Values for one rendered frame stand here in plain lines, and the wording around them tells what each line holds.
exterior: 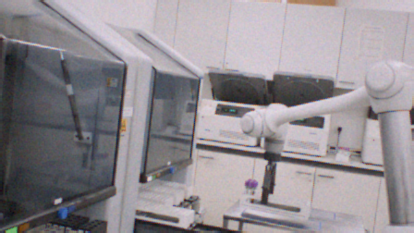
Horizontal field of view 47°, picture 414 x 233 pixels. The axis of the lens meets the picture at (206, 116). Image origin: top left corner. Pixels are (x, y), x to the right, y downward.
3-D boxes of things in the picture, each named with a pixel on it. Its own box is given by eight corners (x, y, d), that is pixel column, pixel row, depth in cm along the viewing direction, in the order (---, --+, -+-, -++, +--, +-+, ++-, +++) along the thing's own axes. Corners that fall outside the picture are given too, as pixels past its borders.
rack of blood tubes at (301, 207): (238, 207, 211) (240, 193, 210) (244, 202, 220) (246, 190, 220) (306, 220, 201) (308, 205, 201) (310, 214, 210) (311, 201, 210)
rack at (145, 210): (115, 217, 189) (115, 202, 189) (125, 212, 199) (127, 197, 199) (185, 231, 181) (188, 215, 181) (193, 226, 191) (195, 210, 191)
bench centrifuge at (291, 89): (259, 148, 409) (269, 68, 405) (268, 142, 469) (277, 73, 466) (325, 158, 395) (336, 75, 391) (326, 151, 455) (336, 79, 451)
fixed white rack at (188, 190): (129, 191, 237) (131, 178, 237) (138, 188, 247) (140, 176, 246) (187, 202, 229) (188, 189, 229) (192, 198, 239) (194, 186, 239)
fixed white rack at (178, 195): (115, 197, 222) (117, 184, 222) (125, 193, 232) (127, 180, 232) (176, 208, 215) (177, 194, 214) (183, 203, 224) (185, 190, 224)
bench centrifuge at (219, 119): (193, 139, 426) (201, 67, 422) (213, 135, 485) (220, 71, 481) (254, 148, 409) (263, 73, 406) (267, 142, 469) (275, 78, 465)
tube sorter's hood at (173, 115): (30, 163, 196) (45, 7, 193) (100, 150, 255) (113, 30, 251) (146, 184, 183) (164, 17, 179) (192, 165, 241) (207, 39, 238)
